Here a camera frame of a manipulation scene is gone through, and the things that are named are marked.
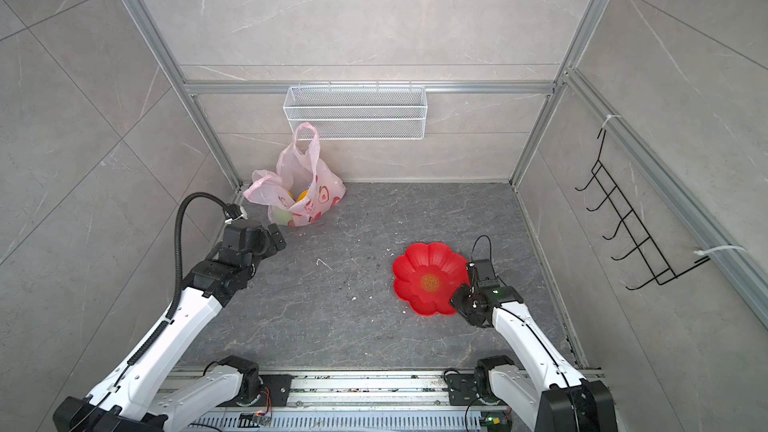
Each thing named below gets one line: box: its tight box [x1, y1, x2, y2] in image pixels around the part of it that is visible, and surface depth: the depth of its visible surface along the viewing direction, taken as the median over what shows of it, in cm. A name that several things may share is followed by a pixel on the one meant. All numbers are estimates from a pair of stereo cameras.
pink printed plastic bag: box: [243, 122, 346, 227], surface depth 94 cm
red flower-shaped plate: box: [392, 242, 469, 316], surface depth 95 cm
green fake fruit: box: [273, 209, 293, 226], surface depth 106 cm
